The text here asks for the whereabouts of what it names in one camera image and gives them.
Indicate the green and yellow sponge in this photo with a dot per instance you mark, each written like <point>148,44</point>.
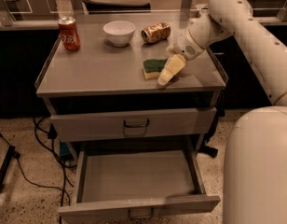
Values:
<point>152,68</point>

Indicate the closed top drawer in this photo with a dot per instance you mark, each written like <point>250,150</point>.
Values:
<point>132,124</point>

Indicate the red soda can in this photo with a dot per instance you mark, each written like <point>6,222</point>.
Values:
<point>69,34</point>

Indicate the grey metal drawer cabinet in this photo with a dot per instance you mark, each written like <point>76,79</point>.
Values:
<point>101,78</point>

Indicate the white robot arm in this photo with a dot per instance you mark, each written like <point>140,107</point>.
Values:
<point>255,169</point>

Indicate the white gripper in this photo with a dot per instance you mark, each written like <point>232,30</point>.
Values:
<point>185,48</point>

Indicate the clear acrylic barrier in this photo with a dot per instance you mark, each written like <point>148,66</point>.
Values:
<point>118,0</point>

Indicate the gold crushed can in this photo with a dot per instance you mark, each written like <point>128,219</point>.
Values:
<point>155,33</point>

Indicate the white bowl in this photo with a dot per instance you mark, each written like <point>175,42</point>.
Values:
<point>119,33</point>

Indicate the black stand leg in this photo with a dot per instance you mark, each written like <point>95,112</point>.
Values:
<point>5,164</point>

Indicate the open middle drawer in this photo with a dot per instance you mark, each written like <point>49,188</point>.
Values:
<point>121,184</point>

